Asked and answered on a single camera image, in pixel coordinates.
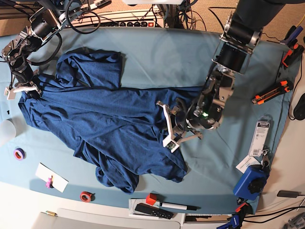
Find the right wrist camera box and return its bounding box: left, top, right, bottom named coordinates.
left=4, top=87, right=16, bottom=100

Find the white paper card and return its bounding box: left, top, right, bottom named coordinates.
left=235, top=156, right=261, bottom=174

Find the white black marker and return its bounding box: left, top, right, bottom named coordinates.
left=160, top=202, right=198, bottom=211

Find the white card with pink clip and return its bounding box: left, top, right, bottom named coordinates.
left=35, top=163, right=68, bottom=193

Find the black remote control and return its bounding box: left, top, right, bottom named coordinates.
left=135, top=203, right=174, bottom=219

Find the orange clamp bottom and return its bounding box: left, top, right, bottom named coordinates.
left=235, top=202, right=250, bottom=213

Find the blue clamp bottom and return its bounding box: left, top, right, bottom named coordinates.
left=217, top=214, right=241, bottom=229

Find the purple tape roll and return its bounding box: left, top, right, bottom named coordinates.
left=14, top=148, right=25, bottom=160

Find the translucent plastic cup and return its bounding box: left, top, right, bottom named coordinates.
left=0, top=120, right=16, bottom=146

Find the black small device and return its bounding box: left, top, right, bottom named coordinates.
left=277, top=190, right=299, bottom=198

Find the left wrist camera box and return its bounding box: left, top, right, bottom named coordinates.
left=163, top=135, right=180, bottom=153

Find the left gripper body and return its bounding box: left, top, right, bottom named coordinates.
left=156, top=99, right=203, bottom=143

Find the black computer mouse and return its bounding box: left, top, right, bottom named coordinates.
left=293, top=94, right=305, bottom=121

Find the blue box with black knob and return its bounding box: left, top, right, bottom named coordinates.
left=233, top=165, right=270, bottom=200

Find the blue black clamp top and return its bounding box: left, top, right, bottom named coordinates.
left=280, top=25, right=303, bottom=46

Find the orange black utility knife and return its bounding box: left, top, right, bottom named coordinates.
left=252, top=80, right=294, bottom=105

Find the blister pack with tool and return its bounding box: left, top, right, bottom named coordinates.
left=248, top=115, right=272, bottom=157

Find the red cube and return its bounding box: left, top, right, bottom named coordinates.
left=145, top=193, right=157, bottom=206

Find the orange black clamp right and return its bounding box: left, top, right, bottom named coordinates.
left=282, top=43, right=305, bottom=69

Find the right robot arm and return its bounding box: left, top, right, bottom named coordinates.
left=1, top=0, right=82, bottom=97

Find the power strip with red switch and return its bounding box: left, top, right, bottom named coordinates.
left=72, top=5, right=167, bottom=28

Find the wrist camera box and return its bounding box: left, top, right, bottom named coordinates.
left=163, top=135, right=180, bottom=153
left=4, top=87, right=16, bottom=100

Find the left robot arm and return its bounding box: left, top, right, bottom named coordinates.
left=157, top=0, right=288, bottom=151

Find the red tape roll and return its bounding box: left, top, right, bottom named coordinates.
left=80, top=191, right=95, bottom=203

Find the blue t-shirt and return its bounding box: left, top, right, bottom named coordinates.
left=18, top=49, right=200, bottom=194

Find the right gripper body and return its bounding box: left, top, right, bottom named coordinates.
left=10, top=65, right=42, bottom=95

